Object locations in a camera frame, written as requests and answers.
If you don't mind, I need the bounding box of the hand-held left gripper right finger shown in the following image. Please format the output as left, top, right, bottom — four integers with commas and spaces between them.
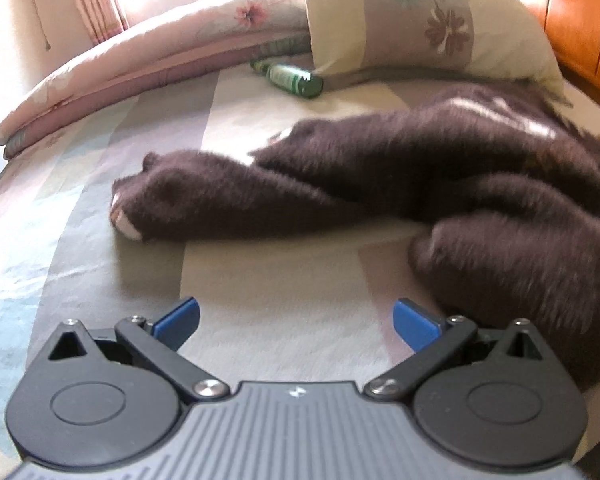
364, 297, 546, 402

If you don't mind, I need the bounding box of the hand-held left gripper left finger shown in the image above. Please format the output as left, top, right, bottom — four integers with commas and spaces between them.
46, 296, 231, 402

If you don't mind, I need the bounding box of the brown fuzzy sweater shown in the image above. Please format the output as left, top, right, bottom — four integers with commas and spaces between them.
111, 82, 600, 396

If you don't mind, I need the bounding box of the green glass bottle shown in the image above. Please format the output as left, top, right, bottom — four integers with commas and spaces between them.
250, 57, 325, 100

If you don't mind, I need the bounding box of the folded pink floral quilt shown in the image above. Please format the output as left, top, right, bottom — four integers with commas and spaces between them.
0, 0, 313, 161

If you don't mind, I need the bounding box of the cream floral pillow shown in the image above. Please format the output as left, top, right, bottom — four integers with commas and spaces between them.
300, 0, 573, 106

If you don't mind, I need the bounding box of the pink striped curtain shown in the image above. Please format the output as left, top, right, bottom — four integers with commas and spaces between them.
25, 0, 131, 46

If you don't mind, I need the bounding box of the orange wooden headboard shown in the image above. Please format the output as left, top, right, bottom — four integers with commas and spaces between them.
510, 0, 600, 121

